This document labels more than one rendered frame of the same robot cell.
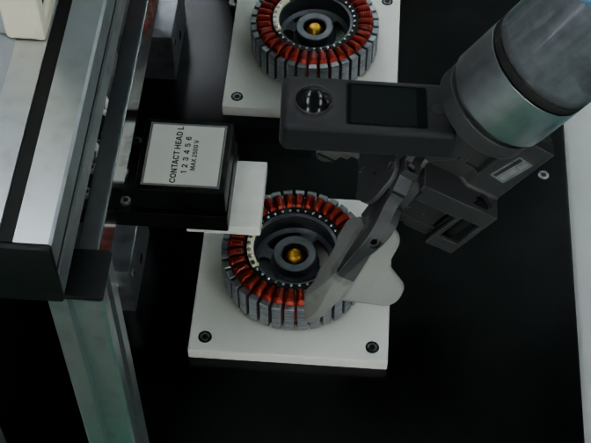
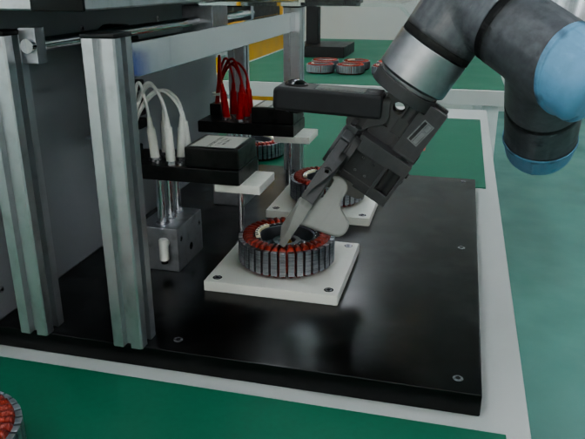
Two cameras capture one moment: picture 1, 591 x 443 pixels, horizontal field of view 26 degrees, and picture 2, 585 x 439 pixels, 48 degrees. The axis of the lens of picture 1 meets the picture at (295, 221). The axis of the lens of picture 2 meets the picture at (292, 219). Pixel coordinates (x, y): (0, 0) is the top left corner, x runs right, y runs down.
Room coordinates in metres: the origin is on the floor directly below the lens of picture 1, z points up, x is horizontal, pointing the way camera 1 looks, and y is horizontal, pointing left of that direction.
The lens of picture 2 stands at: (-0.13, -0.13, 1.09)
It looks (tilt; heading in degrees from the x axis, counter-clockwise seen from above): 20 degrees down; 10
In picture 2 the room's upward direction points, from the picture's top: straight up
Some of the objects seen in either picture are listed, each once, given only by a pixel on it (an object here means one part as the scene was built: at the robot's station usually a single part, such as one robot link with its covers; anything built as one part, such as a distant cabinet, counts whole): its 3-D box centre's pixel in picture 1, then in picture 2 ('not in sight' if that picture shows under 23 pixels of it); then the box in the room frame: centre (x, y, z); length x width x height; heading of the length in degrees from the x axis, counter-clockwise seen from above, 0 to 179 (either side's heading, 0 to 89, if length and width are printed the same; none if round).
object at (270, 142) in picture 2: not in sight; (256, 145); (1.15, 0.18, 0.77); 0.11 x 0.11 x 0.04
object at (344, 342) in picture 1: (294, 276); (286, 265); (0.56, 0.00, 0.78); 0.15 x 0.15 x 0.01; 86
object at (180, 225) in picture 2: (108, 250); (171, 237); (0.57, 0.15, 0.80); 0.07 x 0.05 x 0.06; 176
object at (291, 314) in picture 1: (295, 258); (286, 246); (0.56, 0.00, 0.80); 0.11 x 0.11 x 0.04
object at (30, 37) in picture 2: not in sight; (175, 23); (0.69, 0.17, 1.04); 0.62 x 0.02 x 0.03; 176
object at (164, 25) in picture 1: (151, 26); (236, 181); (0.81, 0.13, 0.80); 0.07 x 0.05 x 0.06; 176
